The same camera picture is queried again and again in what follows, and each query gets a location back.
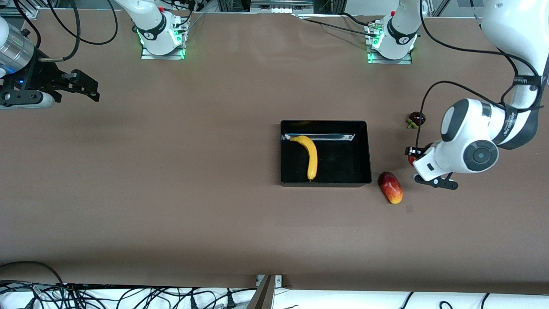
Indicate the yellow banana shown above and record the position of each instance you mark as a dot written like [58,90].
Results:
[313,159]

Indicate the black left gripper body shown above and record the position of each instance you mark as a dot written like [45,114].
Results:
[412,151]

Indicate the black plastic tray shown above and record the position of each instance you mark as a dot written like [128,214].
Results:
[339,171]

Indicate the grey metal post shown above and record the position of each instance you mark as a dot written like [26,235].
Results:
[263,296]

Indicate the dark purple mangosteen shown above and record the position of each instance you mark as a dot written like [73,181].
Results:
[414,116]

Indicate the white power strip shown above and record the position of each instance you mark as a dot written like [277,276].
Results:
[281,7]

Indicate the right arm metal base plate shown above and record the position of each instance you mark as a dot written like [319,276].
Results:
[163,56]

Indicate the silver post bracket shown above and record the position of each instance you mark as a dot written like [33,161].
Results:
[279,281]

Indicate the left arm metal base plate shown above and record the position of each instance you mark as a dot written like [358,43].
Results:
[388,61]

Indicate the brown table cover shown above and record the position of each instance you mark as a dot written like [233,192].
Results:
[171,193]

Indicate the red yellow mango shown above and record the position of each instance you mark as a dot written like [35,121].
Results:
[391,188]

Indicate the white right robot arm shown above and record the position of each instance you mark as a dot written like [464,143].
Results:
[148,17]

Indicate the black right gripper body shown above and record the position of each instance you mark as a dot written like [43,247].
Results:
[43,76]

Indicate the small red apple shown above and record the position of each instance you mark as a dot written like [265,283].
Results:
[412,160]

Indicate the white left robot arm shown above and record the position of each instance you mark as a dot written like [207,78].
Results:
[467,128]

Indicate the aluminium frame profile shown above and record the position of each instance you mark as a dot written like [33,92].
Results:
[17,10]

